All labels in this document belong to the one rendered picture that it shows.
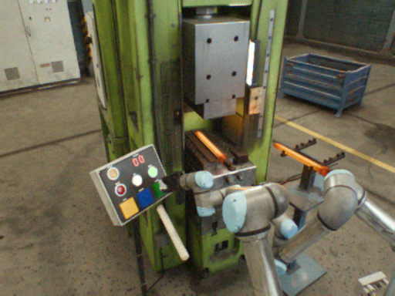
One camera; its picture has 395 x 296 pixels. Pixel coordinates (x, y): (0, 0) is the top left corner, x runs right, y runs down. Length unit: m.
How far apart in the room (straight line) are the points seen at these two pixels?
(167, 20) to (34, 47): 5.16
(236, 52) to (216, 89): 0.21
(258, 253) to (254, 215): 0.12
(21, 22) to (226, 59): 5.28
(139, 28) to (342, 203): 1.17
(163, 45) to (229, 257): 1.56
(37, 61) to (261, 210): 6.06
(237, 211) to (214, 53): 0.91
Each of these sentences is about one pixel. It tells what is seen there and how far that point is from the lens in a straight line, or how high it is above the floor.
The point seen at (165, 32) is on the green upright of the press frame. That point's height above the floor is 1.71.
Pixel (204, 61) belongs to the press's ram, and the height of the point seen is 1.59.
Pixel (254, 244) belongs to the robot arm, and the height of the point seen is 1.26.
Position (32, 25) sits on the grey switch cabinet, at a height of 1.17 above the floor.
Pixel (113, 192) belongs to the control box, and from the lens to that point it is 1.49.
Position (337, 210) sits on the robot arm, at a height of 1.23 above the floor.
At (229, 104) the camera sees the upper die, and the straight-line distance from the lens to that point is 1.75.
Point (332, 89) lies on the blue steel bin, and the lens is 5.32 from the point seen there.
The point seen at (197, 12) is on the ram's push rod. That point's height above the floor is 1.79.
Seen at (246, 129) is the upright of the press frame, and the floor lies 1.08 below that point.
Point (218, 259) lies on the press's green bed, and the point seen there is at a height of 0.15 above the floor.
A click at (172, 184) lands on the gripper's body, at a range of 1.47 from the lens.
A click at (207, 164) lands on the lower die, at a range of 1.86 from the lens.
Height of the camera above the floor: 1.98
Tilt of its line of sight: 29 degrees down
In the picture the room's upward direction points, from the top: straight up
